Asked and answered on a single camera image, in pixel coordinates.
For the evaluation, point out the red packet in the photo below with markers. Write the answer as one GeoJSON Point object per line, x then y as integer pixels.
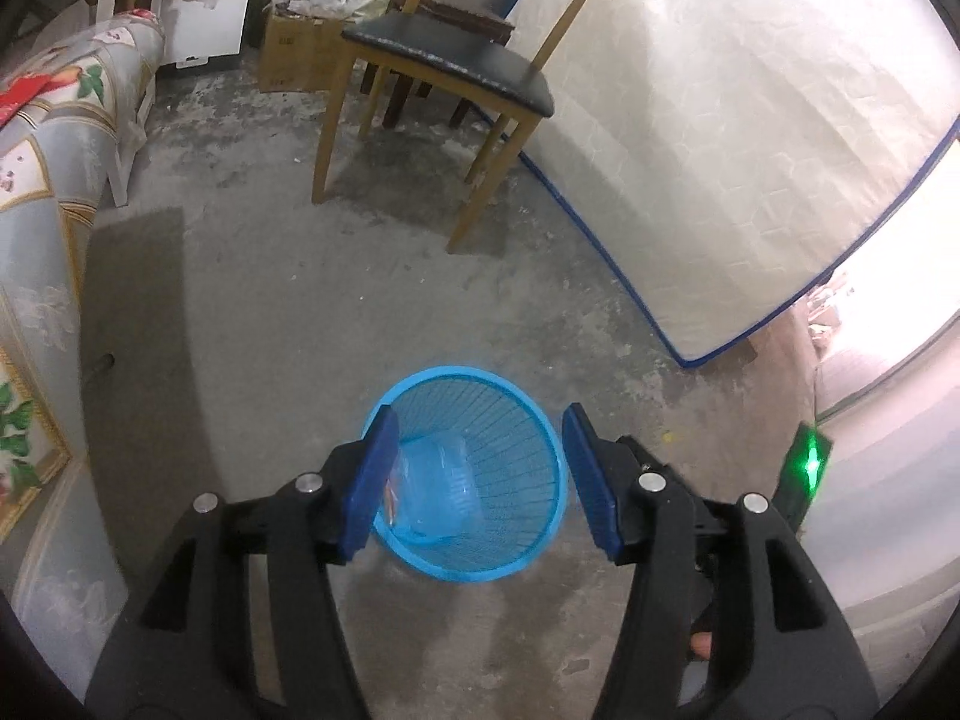
{"type": "Point", "coordinates": [19, 97]}

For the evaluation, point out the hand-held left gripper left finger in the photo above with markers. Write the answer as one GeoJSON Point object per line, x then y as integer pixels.
{"type": "Point", "coordinates": [371, 480]}

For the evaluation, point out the clear plastic bag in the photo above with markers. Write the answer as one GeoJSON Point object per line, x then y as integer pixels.
{"type": "Point", "coordinates": [435, 480]}

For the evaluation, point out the wooden chair black seat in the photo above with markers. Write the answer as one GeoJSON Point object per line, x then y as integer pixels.
{"type": "Point", "coordinates": [450, 60]}

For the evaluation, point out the blue mesh wastebasket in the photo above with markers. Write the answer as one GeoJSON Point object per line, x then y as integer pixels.
{"type": "Point", "coordinates": [510, 420]}

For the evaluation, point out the table with fruit print cloth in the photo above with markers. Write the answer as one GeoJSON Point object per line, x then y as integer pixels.
{"type": "Point", "coordinates": [45, 240]}

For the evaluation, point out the dark brown stool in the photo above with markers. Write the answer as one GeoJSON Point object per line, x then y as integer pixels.
{"type": "Point", "coordinates": [457, 19]}

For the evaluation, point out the white box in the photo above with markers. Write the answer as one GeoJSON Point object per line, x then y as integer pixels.
{"type": "Point", "coordinates": [202, 26]}

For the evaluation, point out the person's right hand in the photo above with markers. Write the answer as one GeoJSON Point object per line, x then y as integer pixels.
{"type": "Point", "coordinates": [701, 646]}

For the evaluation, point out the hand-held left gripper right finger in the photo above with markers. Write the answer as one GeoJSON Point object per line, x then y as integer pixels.
{"type": "Point", "coordinates": [589, 480]}

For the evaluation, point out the white mattress blue edge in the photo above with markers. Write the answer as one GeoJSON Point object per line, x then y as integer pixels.
{"type": "Point", "coordinates": [712, 127]}

